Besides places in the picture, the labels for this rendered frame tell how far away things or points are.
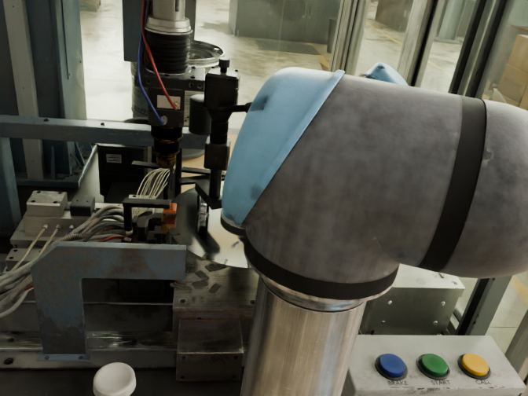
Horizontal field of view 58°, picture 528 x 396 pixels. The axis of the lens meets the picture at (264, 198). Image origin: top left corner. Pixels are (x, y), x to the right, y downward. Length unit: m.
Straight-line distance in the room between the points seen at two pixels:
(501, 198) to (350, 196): 0.08
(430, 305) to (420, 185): 0.77
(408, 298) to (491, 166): 0.73
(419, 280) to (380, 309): 0.10
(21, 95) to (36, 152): 0.16
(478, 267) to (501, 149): 0.07
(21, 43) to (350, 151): 1.19
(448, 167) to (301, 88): 0.10
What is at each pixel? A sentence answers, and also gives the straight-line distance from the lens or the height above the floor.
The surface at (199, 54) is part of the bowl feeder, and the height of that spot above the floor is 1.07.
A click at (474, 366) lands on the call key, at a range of 0.87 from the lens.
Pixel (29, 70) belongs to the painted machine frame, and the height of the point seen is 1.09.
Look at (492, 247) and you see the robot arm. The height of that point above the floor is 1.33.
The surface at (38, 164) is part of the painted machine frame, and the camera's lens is 1.50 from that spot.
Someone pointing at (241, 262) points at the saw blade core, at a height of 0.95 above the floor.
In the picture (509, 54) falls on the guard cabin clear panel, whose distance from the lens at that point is 1.05.
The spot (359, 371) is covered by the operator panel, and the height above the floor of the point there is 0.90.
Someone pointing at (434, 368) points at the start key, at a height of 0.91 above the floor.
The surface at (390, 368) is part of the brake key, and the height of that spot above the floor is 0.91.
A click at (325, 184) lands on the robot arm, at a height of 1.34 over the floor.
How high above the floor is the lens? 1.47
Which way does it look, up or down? 29 degrees down
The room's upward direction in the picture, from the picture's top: 8 degrees clockwise
